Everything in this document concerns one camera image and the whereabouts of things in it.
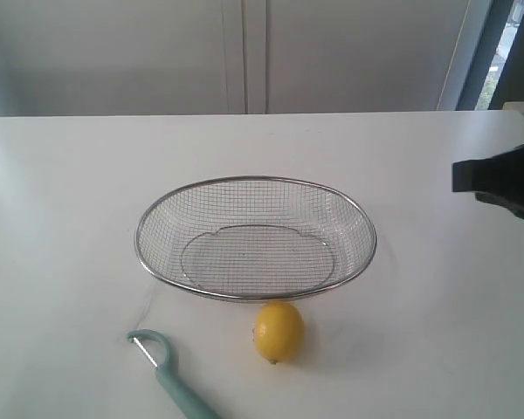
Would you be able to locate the oval steel mesh basket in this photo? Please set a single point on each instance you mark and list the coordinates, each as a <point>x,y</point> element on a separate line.
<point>252,238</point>

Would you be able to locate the white cabinet doors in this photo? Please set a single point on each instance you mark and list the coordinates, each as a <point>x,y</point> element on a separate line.
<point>202,57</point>

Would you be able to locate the teal handled peeler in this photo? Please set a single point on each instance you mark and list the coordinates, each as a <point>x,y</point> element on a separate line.
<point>184,397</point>

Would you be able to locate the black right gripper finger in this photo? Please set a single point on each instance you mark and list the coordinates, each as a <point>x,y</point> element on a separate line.
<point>502,173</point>
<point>516,209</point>

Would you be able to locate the yellow lemon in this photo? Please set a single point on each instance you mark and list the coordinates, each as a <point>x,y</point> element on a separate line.
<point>279,332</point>

